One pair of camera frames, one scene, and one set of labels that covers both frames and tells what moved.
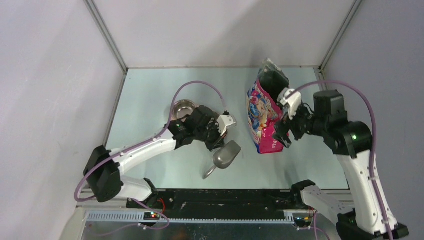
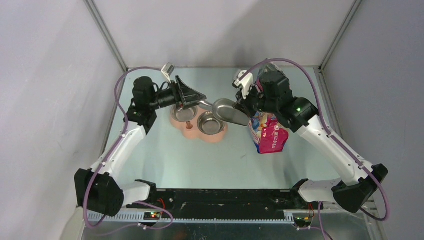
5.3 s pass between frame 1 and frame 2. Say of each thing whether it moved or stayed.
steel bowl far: stayed
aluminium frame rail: stayed
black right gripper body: moved
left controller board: stayed
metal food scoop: moved
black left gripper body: moved
